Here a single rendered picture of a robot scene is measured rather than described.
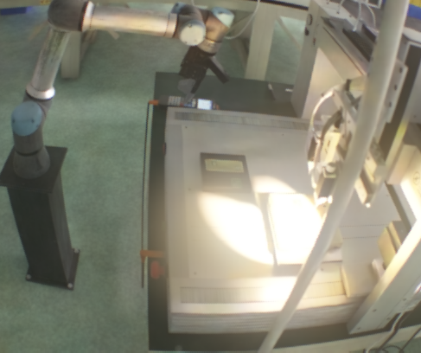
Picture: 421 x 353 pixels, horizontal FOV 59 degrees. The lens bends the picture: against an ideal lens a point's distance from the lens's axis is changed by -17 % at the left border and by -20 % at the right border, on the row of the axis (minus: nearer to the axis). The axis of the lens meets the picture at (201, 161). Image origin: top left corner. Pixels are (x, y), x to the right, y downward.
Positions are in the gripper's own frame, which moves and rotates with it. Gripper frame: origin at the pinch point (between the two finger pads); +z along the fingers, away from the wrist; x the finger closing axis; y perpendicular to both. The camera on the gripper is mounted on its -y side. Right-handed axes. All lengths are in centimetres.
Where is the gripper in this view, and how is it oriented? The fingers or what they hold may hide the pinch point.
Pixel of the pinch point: (188, 99)
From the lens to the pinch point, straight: 151.8
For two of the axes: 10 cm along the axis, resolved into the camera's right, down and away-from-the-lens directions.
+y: -9.3, -3.2, -2.0
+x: -0.4, 6.2, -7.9
